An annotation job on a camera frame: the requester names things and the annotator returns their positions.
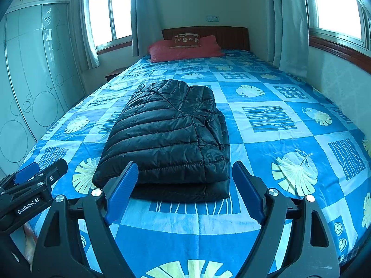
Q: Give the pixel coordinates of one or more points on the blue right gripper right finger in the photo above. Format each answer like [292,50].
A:
[252,190]

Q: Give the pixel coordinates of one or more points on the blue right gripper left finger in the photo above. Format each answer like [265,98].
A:
[119,192]

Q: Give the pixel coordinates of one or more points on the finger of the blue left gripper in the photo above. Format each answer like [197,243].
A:
[43,180]
[26,173]

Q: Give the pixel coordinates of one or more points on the black puffer jacket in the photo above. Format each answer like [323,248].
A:
[178,139]

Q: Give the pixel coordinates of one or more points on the blue patterned bed sheet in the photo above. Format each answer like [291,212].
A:
[283,130]

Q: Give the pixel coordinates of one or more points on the white wardrobe with circles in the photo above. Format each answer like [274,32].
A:
[39,76]

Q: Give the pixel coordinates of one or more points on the wooden nightstand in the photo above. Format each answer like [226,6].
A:
[114,73]

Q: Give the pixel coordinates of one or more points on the grey curtain left of window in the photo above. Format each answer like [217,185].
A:
[82,36]

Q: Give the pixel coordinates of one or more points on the red pillow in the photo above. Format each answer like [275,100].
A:
[161,51]

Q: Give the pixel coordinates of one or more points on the brown embroidered cushion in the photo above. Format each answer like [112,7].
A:
[185,40]

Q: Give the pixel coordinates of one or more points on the dark wooden headboard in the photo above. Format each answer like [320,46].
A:
[228,37]

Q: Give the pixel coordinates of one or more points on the bright window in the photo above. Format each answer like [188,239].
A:
[110,22]

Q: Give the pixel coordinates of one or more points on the grey side window curtain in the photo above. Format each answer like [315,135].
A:
[291,36]

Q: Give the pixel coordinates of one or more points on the side window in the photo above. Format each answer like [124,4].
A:
[345,22]

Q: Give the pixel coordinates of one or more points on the wall socket plate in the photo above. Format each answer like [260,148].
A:
[212,18]

